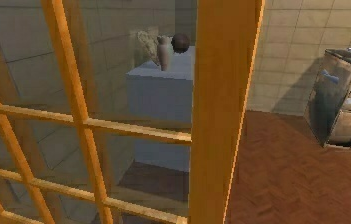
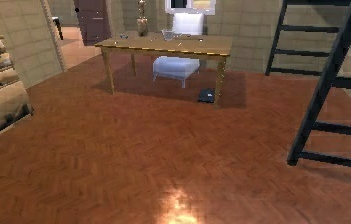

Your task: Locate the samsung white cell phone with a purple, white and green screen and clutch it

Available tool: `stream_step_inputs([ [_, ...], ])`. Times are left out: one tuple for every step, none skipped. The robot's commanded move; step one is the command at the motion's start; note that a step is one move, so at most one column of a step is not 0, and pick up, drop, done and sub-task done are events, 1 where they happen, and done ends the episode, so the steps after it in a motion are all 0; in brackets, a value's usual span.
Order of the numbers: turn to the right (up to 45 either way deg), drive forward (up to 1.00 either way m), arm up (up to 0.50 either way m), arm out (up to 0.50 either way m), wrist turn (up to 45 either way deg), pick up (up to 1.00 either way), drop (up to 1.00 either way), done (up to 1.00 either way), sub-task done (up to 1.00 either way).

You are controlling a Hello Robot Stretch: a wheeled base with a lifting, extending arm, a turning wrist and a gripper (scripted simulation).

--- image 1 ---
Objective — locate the pale blue box table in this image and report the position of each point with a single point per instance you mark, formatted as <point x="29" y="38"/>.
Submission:
<point x="163" y="96"/>

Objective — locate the orange wooden glass door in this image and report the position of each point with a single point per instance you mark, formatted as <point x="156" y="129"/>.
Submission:
<point x="223" y="100"/>

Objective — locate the beige vase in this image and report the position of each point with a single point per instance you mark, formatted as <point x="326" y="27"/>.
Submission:
<point x="164" y="53"/>

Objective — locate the dark brown ball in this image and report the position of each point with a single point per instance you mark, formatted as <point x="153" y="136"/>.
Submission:
<point x="181" y="42"/>

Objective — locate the grey metal drawer cabinet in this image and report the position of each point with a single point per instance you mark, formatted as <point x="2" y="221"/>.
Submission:
<point x="336" y="100"/>

